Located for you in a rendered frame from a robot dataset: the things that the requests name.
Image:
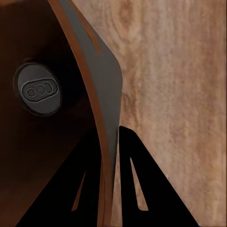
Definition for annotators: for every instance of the can of soda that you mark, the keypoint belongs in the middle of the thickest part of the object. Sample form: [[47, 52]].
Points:
[[49, 85]]

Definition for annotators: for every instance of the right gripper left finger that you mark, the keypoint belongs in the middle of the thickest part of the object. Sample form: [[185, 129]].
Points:
[[52, 207]]

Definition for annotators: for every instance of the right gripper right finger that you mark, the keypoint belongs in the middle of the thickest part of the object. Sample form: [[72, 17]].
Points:
[[166, 209]]

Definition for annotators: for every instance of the trash can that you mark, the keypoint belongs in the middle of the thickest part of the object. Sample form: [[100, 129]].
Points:
[[32, 148]]

